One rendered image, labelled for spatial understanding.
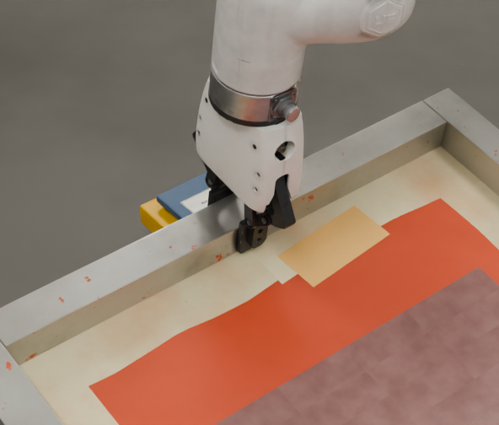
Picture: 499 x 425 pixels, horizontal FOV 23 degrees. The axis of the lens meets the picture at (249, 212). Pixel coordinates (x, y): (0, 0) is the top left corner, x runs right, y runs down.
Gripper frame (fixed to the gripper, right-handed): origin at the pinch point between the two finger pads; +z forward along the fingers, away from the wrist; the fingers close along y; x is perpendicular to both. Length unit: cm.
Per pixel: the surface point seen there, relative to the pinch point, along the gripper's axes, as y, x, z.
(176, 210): 18.2, -7.1, 20.1
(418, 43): 116, -167, 134
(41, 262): 102, -36, 131
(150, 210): 21.5, -5.8, 22.3
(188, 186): 20.8, -10.7, 20.5
